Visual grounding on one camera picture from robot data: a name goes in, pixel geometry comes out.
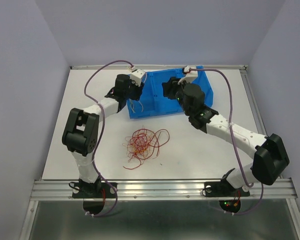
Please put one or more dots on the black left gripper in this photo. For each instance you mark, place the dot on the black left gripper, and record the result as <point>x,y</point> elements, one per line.
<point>138,91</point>

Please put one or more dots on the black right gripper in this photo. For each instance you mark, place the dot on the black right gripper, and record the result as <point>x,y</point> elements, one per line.
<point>172,84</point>

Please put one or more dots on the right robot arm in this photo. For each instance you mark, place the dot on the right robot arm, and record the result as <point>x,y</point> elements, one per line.
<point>268,153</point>

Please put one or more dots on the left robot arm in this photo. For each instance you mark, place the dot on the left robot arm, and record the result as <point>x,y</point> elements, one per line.
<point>82,133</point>

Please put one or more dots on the blue three-compartment plastic bin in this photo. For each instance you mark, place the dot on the blue three-compartment plastic bin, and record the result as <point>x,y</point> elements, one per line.
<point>152,103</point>

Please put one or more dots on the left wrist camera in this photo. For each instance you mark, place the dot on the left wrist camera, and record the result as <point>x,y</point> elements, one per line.
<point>137,75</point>

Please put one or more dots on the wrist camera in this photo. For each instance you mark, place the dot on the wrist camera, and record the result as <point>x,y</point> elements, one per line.
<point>137,75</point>
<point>190,74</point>

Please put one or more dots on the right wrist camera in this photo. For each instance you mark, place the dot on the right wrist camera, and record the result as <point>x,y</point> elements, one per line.
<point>190,74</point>

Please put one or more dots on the aluminium front mounting rail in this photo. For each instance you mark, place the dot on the aluminium front mounting rail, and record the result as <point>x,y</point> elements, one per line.
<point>157,190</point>

